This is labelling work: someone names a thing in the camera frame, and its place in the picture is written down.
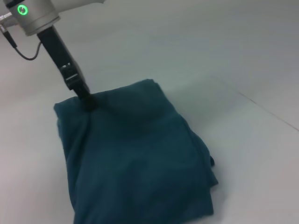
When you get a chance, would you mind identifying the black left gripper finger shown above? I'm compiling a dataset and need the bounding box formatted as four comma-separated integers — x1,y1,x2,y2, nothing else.
74,85,98,112

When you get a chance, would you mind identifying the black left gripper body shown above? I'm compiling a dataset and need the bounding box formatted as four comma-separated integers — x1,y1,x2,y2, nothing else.
36,25,91,94

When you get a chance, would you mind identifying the teal blue shirt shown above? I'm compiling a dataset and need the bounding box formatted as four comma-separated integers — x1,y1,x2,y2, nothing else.
53,78,220,224

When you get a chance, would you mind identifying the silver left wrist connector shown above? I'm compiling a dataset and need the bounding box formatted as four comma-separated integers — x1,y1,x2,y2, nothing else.
0,14,18,32

